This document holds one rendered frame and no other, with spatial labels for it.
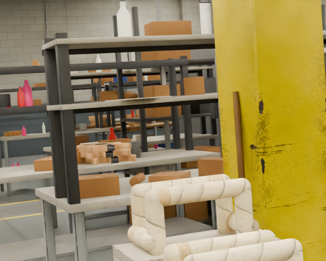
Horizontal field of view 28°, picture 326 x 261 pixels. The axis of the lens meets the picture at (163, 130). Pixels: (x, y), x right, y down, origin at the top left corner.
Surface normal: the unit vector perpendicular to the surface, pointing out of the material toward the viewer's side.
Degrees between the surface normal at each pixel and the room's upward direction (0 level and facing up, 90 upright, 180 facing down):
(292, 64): 90
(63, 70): 90
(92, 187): 90
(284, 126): 90
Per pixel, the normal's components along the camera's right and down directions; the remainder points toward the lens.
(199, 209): 0.34, 0.03
